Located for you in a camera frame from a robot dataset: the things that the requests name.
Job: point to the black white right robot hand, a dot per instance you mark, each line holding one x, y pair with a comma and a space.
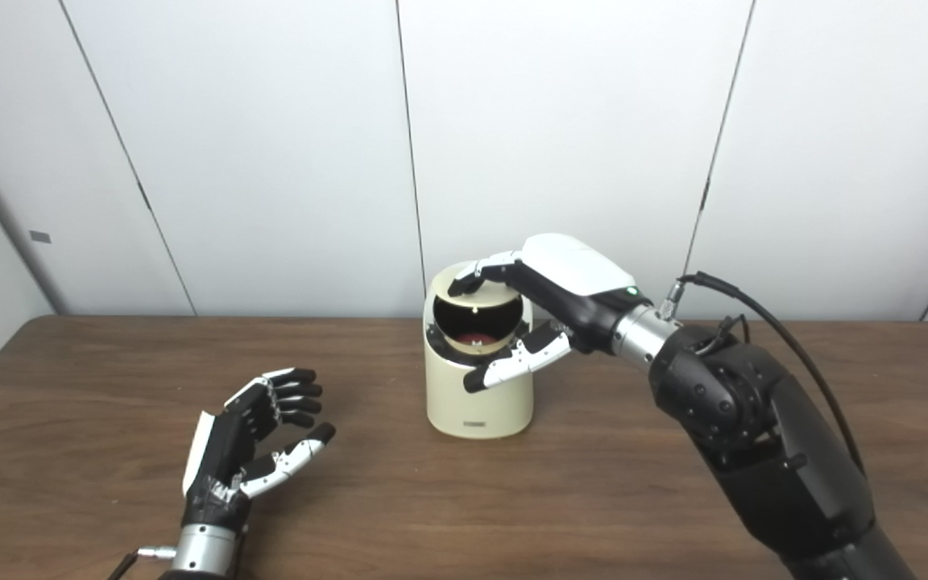
577, 274

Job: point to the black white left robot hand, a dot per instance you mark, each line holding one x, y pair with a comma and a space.
222, 451

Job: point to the round cream bin lid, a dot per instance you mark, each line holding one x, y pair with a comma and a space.
480, 301

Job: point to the red apple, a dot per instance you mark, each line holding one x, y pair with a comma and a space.
476, 335

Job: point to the cream-colored bin body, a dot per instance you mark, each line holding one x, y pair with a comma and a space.
472, 407

